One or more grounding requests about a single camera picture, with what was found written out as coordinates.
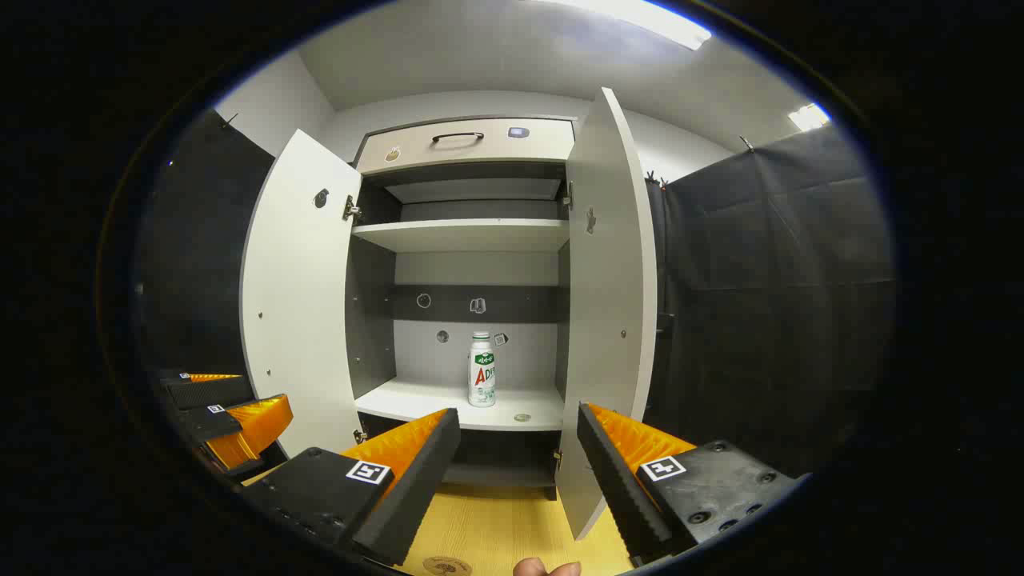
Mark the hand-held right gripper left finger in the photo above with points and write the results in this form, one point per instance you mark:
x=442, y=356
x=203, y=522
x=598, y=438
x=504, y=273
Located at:
x=416, y=488

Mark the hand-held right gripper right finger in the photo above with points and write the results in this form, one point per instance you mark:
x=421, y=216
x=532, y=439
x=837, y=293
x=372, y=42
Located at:
x=616, y=488

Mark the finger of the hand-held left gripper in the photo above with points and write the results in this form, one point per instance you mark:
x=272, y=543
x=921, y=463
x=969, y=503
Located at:
x=210, y=424
x=212, y=390

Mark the white cabinet door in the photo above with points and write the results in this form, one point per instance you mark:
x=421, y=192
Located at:
x=300, y=304
x=600, y=320

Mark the white green-label bottle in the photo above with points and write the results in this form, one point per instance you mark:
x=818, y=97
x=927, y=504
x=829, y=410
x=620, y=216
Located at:
x=482, y=372

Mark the white cabinet shelf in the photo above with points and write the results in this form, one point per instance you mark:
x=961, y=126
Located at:
x=464, y=234
x=464, y=400

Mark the white and grey cabinet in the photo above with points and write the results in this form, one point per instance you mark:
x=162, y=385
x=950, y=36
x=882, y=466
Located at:
x=372, y=320

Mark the metal door hinge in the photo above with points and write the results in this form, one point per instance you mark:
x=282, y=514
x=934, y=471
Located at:
x=350, y=209
x=567, y=196

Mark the beige cabinet drawer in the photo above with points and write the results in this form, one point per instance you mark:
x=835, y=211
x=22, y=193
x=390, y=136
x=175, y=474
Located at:
x=480, y=152

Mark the black backdrop cloth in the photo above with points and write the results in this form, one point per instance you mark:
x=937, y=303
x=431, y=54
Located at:
x=768, y=320
x=200, y=264

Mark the small ceiling light panel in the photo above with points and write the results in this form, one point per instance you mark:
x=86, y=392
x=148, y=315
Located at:
x=808, y=117

